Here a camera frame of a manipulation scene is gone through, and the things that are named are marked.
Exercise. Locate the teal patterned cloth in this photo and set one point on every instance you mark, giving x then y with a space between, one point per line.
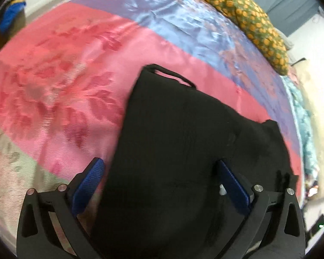
305 129

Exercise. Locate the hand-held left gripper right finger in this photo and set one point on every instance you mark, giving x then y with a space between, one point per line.
236 187

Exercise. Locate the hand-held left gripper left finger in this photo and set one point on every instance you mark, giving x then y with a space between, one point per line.
87 186

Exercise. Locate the green orange patterned pillow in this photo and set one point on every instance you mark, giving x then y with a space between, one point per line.
248 13

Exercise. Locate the floral satin blanket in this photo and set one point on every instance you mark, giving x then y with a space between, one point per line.
83 86

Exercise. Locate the black pants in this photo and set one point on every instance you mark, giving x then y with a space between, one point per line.
178 151

